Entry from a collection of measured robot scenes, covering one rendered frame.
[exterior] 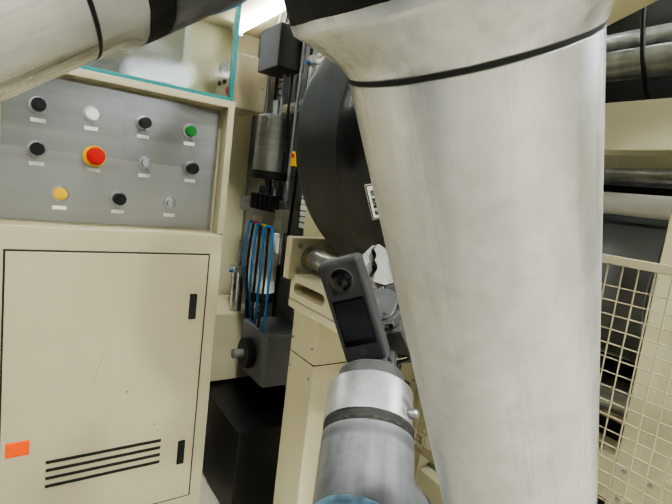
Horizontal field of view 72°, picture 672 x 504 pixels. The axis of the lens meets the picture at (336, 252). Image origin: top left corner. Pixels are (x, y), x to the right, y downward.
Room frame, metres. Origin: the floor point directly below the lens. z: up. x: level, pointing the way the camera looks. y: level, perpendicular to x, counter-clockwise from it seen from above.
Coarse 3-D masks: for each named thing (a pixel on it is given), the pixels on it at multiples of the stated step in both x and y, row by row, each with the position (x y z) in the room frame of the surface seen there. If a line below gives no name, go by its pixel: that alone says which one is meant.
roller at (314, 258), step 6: (312, 252) 1.05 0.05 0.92; (318, 252) 1.04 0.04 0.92; (306, 258) 1.05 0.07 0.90; (312, 258) 1.03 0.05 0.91; (318, 258) 1.01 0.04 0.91; (324, 258) 1.00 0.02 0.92; (330, 258) 0.99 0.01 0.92; (306, 264) 1.06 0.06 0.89; (312, 264) 1.03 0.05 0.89; (318, 264) 1.01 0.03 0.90; (372, 270) 0.88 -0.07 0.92; (372, 276) 0.86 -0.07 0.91; (372, 282) 0.85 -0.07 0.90; (372, 288) 0.85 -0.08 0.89
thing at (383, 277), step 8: (376, 248) 0.61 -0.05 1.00; (384, 248) 0.62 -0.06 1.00; (376, 256) 0.60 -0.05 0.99; (384, 256) 0.60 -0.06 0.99; (376, 264) 0.60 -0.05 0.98; (384, 264) 0.58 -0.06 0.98; (376, 272) 0.58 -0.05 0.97; (384, 272) 0.57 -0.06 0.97; (376, 280) 0.56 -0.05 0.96; (384, 280) 0.56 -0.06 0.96; (392, 280) 0.56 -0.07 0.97; (384, 288) 0.56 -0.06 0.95
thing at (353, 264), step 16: (352, 256) 0.47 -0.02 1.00; (320, 272) 0.48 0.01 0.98; (336, 272) 0.47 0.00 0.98; (352, 272) 0.47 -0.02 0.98; (336, 288) 0.47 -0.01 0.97; (352, 288) 0.47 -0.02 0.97; (368, 288) 0.47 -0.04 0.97; (336, 304) 0.48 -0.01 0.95; (352, 304) 0.47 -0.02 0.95; (368, 304) 0.47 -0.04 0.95; (336, 320) 0.48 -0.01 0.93; (352, 320) 0.47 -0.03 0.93; (368, 320) 0.47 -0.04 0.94; (352, 336) 0.48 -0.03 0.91; (368, 336) 0.47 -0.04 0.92; (384, 336) 0.48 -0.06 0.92; (352, 352) 0.48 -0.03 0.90; (368, 352) 0.47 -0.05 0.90; (384, 352) 0.47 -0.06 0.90
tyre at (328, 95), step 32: (320, 64) 0.91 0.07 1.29; (320, 96) 0.85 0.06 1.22; (320, 128) 0.83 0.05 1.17; (352, 128) 0.75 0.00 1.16; (320, 160) 0.83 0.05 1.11; (352, 160) 0.75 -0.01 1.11; (320, 192) 0.85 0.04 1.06; (352, 192) 0.76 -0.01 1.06; (320, 224) 0.91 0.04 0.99; (352, 224) 0.80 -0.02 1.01
